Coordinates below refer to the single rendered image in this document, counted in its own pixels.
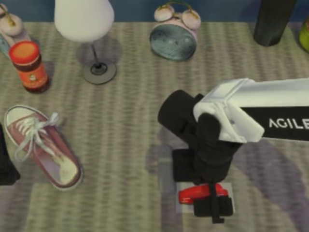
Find red stapler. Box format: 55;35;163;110
178;183;234;218

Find pink alarm clock blue face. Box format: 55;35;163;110
149;1;202;62
0;3;32;60

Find red canvas sneaker white laces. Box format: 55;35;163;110
3;104;84;191

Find black bottle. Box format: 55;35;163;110
253;0;297;46

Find yellow-green object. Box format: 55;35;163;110
298;21;309;54

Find black object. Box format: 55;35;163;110
0;124;21;187

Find white table lamp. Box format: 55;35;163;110
54;0;118;85

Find orange jar with red lid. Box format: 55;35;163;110
8;40;51;94

